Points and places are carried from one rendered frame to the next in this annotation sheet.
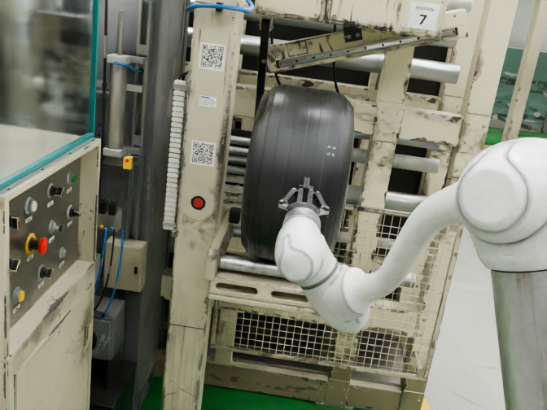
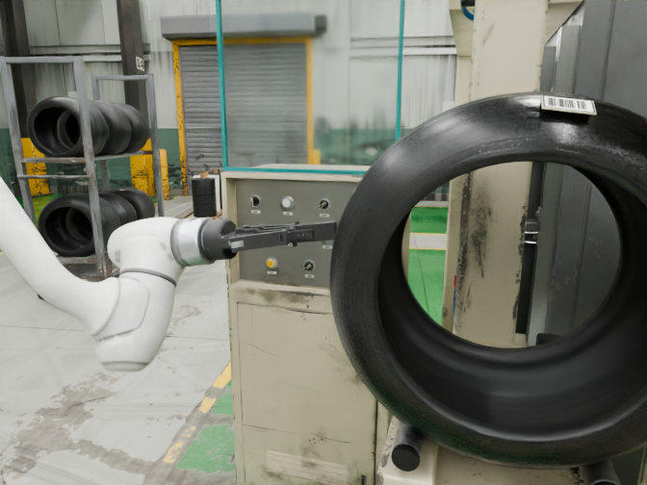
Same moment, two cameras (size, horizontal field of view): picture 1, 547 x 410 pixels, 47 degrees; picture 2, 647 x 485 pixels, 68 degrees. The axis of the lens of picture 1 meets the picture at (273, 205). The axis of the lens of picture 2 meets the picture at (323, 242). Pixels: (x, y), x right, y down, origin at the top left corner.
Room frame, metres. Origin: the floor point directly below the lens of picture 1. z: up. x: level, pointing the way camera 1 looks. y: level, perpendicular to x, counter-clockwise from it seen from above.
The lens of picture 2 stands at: (1.82, -0.85, 1.40)
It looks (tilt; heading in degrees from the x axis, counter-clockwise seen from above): 13 degrees down; 105
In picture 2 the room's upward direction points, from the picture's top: straight up
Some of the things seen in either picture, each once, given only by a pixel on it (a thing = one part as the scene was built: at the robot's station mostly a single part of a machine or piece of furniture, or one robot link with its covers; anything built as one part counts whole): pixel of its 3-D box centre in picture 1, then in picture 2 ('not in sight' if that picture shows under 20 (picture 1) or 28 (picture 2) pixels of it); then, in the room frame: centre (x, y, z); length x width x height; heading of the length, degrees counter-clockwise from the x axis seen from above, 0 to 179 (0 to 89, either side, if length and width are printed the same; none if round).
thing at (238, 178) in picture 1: (229, 170); not in sight; (2.31, 0.18, 1.05); 0.20 x 0.15 x 0.30; 88
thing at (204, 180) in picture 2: not in sight; (209, 195); (-1.74, 5.82, 0.38); 1.20 x 0.80 x 0.76; 105
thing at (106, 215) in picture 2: not in sight; (98, 178); (-1.25, 2.85, 0.96); 1.36 x 0.71 x 1.92; 97
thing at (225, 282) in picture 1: (268, 287); (415, 428); (1.78, -0.02, 0.83); 0.36 x 0.09 x 0.06; 88
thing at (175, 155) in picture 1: (177, 156); not in sight; (1.89, 0.32, 1.19); 0.05 x 0.04 x 0.48; 178
